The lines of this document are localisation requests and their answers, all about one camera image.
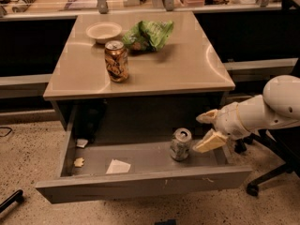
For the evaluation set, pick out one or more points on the brown patterned soda can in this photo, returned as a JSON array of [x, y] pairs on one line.
[[116, 58]]

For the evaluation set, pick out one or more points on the grey open top drawer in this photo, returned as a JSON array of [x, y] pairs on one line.
[[141, 136]]

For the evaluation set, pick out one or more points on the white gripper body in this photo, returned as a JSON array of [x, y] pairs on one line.
[[227, 122]]

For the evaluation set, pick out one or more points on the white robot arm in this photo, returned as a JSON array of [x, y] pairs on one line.
[[277, 107]]

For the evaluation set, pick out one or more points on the white paper in drawer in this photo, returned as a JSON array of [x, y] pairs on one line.
[[118, 166]]

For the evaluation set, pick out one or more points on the black office chair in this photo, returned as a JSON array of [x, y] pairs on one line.
[[284, 154]]

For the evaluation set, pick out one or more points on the green chip bag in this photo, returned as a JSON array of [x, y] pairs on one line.
[[148, 36]]

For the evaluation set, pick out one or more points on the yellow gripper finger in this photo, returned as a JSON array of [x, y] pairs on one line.
[[210, 141], [209, 117]]

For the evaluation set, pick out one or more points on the black chair leg lower left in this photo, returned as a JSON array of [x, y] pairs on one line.
[[16, 197]]

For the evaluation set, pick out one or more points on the small white scrap in drawer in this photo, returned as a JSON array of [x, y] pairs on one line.
[[81, 143]]

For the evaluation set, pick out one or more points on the silver green 7up can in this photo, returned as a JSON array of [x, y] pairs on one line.
[[180, 144]]

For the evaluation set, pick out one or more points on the small yellow scrap in drawer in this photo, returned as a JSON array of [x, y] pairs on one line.
[[78, 162]]

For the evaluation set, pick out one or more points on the white shallow bowl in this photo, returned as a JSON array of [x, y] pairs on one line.
[[101, 32]]

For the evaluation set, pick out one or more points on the purple white booklet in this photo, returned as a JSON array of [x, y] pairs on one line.
[[80, 4]]

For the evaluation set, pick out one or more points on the grey cabinet with counter top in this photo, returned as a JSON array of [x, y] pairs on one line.
[[188, 62]]

